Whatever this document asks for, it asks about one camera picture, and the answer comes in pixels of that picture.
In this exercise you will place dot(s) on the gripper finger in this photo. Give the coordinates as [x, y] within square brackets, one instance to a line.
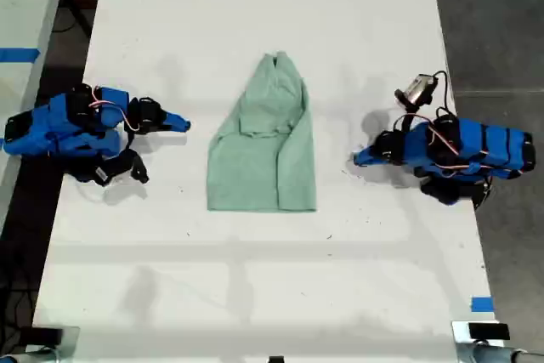
[178, 119]
[176, 128]
[367, 161]
[367, 151]

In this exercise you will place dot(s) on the pale green T-shirt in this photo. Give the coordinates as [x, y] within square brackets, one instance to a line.
[259, 154]

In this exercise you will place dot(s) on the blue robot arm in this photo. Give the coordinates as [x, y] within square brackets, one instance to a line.
[55, 129]
[480, 146]

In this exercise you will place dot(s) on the long blue tape strip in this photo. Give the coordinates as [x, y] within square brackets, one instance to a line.
[19, 55]

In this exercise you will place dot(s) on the white side table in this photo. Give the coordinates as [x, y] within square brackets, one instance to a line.
[21, 6]

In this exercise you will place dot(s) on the short blue tape strip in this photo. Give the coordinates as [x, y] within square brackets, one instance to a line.
[482, 304]

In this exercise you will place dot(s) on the black box on metal plate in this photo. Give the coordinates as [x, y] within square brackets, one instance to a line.
[489, 331]

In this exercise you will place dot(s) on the small black box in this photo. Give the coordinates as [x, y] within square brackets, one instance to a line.
[276, 359]

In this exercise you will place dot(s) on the black box on clear plate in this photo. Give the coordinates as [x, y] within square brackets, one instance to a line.
[42, 335]

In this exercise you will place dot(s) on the black camera stalk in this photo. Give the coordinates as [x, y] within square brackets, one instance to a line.
[408, 118]

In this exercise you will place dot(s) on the grey camera box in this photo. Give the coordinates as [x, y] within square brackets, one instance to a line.
[418, 87]

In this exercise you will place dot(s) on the black camera box white label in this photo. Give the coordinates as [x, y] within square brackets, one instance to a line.
[102, 174]

